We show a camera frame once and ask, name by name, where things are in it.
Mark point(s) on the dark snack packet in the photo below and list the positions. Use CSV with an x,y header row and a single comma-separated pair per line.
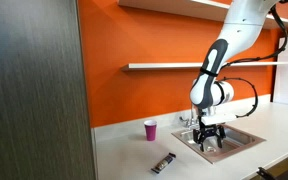
x,y
163,163

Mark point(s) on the thin white wall shelf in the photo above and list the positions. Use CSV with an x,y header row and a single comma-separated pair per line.
x,y
157,66

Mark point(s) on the dark wood cabinet panel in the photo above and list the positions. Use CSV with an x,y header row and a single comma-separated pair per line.
x,y
34,90

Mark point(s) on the round sink drain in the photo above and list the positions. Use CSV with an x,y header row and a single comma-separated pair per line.
x,y
211,149

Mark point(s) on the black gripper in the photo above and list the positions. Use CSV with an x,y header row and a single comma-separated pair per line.
x,y
208,130

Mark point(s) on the chrome faucet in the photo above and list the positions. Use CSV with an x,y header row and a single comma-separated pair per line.
x,y
190,123

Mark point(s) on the purple plastic cup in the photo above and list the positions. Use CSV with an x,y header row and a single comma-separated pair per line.
x,y
150,130

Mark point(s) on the stainless steel sink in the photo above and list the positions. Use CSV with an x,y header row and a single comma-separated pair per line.
x,y
240,141

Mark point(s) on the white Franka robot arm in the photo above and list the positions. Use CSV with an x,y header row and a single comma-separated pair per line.
x,y
240,30

